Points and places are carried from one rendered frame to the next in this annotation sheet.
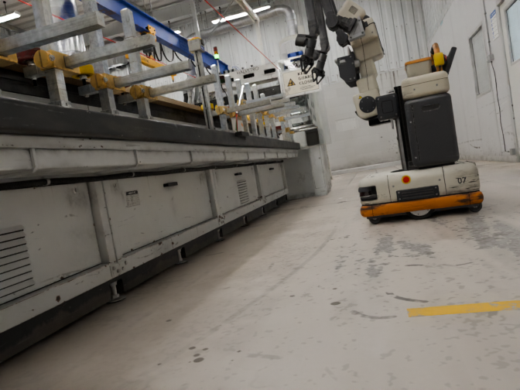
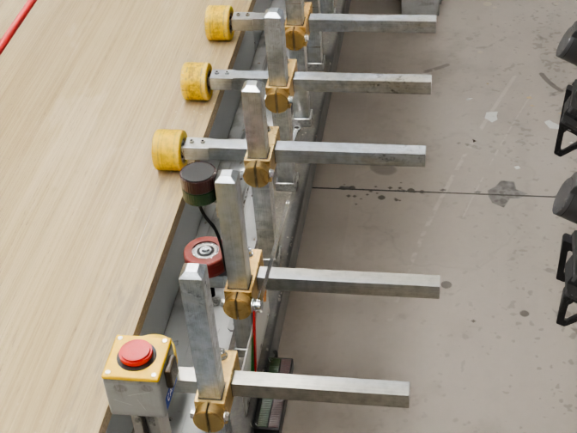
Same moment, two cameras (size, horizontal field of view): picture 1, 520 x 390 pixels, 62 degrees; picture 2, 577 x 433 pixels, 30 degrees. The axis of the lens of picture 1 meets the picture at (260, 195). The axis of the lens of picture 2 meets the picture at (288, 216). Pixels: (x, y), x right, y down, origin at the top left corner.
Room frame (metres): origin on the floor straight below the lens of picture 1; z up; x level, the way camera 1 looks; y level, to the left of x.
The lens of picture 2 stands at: (1.56, 0.08, 2.15)
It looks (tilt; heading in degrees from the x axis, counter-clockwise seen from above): 39 degrees down; 356
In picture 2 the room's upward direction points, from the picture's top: 5 degrees counter-clockwise
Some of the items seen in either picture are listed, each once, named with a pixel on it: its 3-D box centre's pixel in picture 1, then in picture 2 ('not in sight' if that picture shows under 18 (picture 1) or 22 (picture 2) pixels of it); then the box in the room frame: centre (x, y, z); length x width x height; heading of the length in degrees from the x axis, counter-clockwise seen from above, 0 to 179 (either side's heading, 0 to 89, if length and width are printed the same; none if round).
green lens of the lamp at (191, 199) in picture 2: not in sight; (200, 190); (2.98, 0.13, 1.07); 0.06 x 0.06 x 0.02
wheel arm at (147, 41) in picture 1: (87, 58); not in sight; (1.29, 0.44, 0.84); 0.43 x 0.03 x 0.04; 75
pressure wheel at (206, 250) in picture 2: not in sight; (209, 271); (3.03, 0.14, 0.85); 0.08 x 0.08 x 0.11
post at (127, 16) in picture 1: (136, 69); not in sight; (1.76, 0.41, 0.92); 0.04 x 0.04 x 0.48; 75
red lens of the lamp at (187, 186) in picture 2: not in sight; (198, 177); (2.98, 0.13, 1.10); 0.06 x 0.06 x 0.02
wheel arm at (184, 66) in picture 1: (133, 79); not in sight; (1.54, 0.37, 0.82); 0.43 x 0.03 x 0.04; 75
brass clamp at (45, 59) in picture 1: (57, 63); not in sight; (1.30, 0.53, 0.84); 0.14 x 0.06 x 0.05; 165
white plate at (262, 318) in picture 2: (237, 126); (256, 343); (2.93, 0.07, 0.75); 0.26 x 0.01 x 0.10; 165
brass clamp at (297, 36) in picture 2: not in sight; (297, 26); (3.72, -0.11, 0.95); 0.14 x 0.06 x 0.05; 165
